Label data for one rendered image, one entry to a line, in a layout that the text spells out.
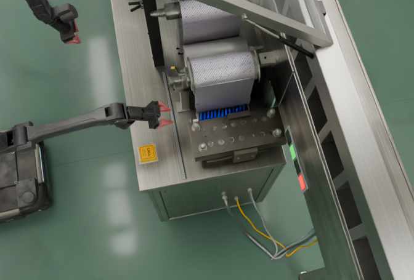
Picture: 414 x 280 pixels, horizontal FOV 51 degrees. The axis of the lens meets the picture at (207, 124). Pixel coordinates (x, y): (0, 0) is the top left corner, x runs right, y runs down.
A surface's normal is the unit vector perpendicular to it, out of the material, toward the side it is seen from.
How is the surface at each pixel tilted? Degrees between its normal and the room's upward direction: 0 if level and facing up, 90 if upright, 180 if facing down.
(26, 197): 0
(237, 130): 0
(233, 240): 0
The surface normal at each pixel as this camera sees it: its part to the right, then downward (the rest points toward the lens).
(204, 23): 0.20, 0.92
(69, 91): 0.02, -0.38
